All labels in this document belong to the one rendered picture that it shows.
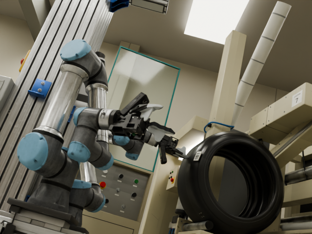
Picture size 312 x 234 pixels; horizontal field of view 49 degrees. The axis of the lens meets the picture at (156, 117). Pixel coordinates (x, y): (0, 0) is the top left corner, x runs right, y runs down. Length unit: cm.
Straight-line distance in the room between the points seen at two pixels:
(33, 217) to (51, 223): 7
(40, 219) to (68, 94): 45
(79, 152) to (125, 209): 141
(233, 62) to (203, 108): 251
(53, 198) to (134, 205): 131
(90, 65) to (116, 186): 133
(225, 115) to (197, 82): 288
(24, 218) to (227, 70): 187
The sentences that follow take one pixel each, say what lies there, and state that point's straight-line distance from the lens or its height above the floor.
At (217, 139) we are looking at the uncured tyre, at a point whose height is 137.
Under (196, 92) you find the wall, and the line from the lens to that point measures 526.
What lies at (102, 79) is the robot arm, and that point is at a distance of 145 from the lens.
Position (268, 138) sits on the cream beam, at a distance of 251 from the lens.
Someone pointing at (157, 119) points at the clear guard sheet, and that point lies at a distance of 272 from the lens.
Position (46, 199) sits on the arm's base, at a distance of 129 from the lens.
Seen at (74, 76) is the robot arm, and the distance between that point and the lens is 134.
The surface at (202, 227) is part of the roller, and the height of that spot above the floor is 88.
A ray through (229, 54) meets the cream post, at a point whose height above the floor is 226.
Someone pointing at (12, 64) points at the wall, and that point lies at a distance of 558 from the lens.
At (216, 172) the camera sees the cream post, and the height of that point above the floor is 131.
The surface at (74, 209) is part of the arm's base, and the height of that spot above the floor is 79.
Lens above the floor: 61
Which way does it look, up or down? 24 degrees up
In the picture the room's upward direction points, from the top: 15 degrees clockwise
